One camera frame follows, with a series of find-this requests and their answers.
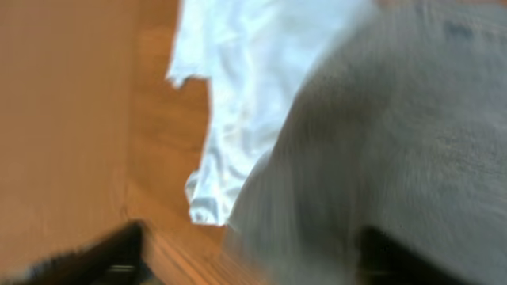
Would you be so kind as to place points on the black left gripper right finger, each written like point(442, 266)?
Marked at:
point(392, 261)

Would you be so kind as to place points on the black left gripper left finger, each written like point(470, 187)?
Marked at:
point(116, 259)

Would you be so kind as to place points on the blue denim jeans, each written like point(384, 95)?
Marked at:
point(400, 129)

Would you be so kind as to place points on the light blue printed t-shirt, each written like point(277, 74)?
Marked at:
point(254, 55)

